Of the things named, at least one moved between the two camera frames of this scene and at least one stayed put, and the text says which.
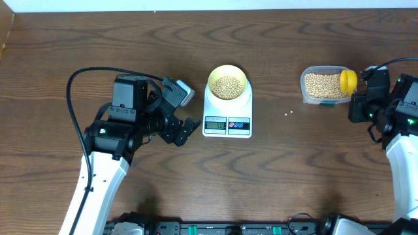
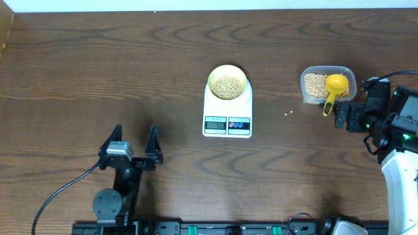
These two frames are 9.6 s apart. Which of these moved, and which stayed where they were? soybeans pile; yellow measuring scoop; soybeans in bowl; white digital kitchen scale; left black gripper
Moved: yellow measuring scoop; left black gripper
Stayed: white digital kitchen scale; soybeans pile; soybeans in bowl
